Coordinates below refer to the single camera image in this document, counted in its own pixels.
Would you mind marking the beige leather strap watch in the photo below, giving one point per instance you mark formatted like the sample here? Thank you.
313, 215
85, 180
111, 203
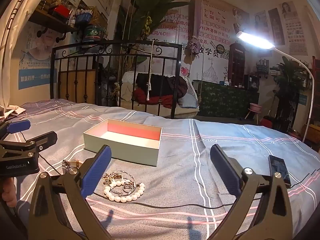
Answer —
70, 164

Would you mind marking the white hanging swing chair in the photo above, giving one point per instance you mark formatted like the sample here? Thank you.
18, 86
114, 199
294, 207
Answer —
154, 94

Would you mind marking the gold chain jewelry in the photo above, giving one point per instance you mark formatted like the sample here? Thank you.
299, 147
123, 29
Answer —
108, 179

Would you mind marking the black smartphone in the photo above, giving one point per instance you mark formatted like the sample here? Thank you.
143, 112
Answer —
277, 167

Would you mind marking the wooden wall shelf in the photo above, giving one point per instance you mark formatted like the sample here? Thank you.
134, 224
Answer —
47, 21

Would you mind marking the green patterned counter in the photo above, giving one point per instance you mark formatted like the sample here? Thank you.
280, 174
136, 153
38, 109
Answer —
223, 101

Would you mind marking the red telephone booth cabinet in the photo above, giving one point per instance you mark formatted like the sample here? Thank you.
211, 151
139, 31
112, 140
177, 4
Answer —
236, 64

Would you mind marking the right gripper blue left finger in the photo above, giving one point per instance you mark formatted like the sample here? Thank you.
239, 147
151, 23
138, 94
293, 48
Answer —
47, 217

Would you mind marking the pink stool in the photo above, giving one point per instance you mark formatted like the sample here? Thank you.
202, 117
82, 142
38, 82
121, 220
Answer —
255, 109

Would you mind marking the person's left hand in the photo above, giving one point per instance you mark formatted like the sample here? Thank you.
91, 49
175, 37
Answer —
9, 192

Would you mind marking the pale green open box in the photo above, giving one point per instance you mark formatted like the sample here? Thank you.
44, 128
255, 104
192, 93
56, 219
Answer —
131, 142

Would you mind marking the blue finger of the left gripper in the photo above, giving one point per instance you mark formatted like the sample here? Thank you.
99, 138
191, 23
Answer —
40, 143
19, 126

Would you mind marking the blue face poster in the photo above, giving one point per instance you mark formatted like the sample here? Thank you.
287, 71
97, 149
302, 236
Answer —
35, 55

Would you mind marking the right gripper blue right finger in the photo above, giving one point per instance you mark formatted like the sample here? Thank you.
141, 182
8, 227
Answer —
273, 217

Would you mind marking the large green potted plant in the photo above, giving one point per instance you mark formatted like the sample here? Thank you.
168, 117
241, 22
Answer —
136, 22

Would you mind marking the black iron bed frame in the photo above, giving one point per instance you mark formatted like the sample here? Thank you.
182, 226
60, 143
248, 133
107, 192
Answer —
88, 71

